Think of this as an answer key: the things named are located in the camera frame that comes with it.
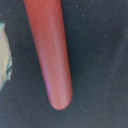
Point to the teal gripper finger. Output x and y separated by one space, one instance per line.
5 57

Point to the brown toy sausage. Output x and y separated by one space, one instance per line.
47 26

